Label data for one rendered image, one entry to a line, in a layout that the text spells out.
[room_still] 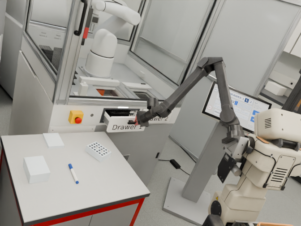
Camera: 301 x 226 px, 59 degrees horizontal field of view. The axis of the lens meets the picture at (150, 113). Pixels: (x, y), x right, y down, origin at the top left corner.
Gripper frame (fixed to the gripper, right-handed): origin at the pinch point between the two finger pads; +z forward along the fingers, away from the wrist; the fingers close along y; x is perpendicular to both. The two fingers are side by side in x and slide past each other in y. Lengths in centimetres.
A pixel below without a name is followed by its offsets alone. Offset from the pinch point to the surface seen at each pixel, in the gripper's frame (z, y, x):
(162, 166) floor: 98, -16, -103
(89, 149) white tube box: 4.1, -14.6, 32.9
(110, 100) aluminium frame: 2.2, 16.4, 14.7
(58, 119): 14.5, 6.9, 45.0
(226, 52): 6, 90, -155
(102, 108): 7.4, 12.5, 18.1
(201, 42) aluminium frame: -38, 48, -43
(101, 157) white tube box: -1.6, -20.8, 29.3
